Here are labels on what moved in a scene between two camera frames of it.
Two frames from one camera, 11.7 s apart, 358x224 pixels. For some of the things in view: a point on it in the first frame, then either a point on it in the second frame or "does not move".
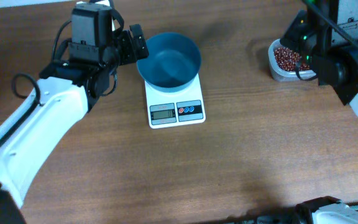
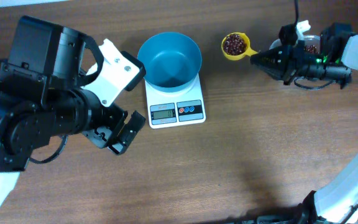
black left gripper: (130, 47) to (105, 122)
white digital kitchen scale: (169, 109) does not move
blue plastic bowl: (173, 61) does not move
